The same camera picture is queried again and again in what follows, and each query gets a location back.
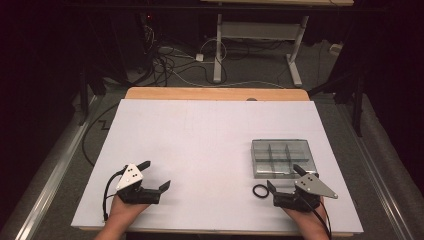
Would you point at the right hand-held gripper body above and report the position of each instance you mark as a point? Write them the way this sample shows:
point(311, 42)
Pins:
point(311, 186)

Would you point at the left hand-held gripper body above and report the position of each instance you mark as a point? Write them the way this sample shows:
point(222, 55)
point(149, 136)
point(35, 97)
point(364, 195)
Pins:
point(133, 195)

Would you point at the clear plastic compartment box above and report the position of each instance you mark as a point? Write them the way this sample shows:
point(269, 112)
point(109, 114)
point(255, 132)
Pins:
point(281, 158)

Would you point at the person's left hand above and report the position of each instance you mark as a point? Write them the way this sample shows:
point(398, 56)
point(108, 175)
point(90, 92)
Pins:
point(123, 211)

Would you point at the person's right hand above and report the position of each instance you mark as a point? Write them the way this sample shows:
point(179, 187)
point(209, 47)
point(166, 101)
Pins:
point(311, 218)

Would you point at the white board sheet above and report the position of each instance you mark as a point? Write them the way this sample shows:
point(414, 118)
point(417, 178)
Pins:
point(200, 133)

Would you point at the grey round table grommet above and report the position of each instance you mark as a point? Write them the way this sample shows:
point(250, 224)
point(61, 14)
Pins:
point(251, 99)

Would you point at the black metal stand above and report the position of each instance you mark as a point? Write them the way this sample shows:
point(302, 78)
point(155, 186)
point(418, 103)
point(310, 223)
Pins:
point(83, 100)
point(358, 106)

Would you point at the white power adapter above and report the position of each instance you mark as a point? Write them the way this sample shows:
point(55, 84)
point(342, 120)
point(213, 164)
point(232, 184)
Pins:
point(199, 57)

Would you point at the white power strip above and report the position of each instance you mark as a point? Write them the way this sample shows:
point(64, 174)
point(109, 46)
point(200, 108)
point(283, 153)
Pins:
point(336, 49)

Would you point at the aluminium floor rail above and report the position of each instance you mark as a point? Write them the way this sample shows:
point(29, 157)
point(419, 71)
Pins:
point(50, 186)
point(376, 180)

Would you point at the white metal frame desk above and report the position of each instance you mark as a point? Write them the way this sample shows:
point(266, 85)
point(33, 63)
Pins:
point(256, 30)

